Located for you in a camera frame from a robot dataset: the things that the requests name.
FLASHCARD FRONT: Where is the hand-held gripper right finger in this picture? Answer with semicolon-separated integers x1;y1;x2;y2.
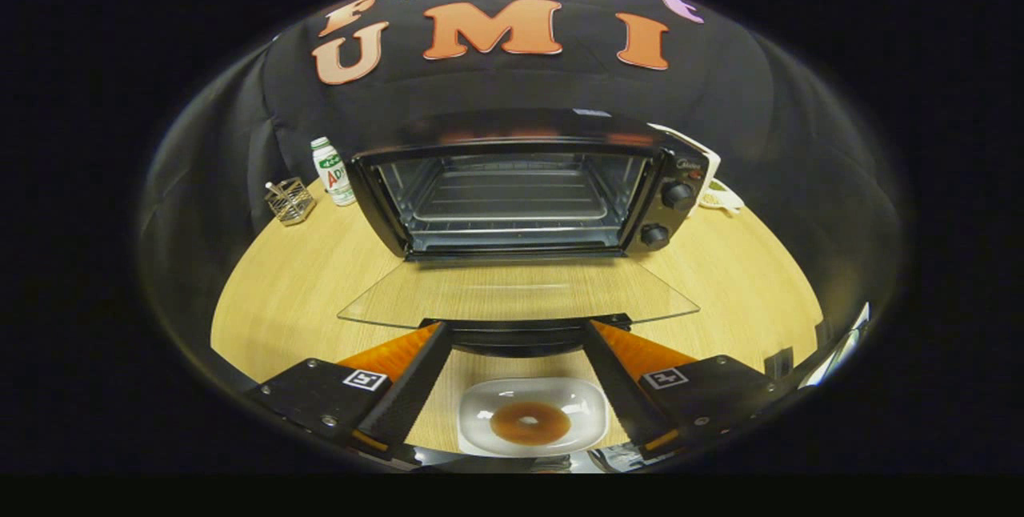
582;319;801;462

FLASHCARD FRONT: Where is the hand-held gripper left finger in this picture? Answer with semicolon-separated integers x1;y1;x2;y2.
244;322;451;466

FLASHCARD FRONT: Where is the sugared donut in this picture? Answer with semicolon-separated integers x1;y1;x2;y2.
490;401;573;447

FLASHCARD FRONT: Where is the black toaster oven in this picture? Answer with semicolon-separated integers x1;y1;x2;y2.
336;108;711;359

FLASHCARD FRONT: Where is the white pop-up toaster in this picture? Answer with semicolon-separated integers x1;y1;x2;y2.
648;123;722;199

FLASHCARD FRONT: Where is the white plate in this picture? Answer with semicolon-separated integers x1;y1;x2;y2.
457;377;611;458

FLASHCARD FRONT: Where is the small white dish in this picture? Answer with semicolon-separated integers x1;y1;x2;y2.
699;178;746;216

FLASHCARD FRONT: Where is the white drink bottle green label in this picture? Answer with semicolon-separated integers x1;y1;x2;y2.
310;137;358;207

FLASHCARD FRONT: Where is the metal wire basket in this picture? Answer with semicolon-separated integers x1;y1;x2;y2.
264;177;318;227

